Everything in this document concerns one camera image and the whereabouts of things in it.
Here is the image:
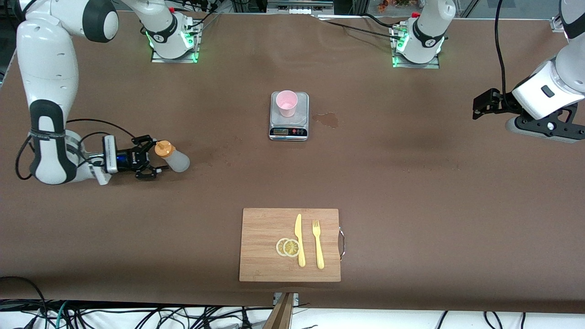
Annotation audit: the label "clear sauce bottle orange cap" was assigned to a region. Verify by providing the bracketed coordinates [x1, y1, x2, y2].
[154, 140, 191, 173]

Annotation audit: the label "pink plastic cup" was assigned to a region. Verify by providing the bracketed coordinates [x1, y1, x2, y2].
[276, 90, 298, 118]

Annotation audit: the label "orange toy items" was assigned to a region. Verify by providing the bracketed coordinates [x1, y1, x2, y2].
[377, 0, 414, 13]

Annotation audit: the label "wooden cutting board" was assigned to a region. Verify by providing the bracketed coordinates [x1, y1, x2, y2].
[239, 208, 342, 282]

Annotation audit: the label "silver digital kitchen scale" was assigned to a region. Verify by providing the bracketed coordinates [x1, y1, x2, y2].
[268, 91, 310, 142]

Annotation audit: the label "brown table cover sheet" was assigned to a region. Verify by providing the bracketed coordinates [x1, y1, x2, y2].
[0, 8, 585, 314]

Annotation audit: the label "yellow plastic knife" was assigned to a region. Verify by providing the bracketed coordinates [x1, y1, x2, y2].
[294, 213, 306, 268]

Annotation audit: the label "yellow plastic fork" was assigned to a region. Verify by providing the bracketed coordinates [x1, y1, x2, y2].
[312, 219, 325, 270]

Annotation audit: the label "wooden beam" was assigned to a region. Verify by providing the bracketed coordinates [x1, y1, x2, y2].
[263, 292, 295, 329]

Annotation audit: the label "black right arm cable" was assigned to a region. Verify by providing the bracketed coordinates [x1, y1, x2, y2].
[15, 118, 137, 181]

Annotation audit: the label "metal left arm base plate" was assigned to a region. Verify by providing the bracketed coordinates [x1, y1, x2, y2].
[392, 23, 441, 69]

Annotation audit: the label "teal cable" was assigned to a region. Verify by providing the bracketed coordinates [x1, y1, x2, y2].
[54, 301, 70, 329]

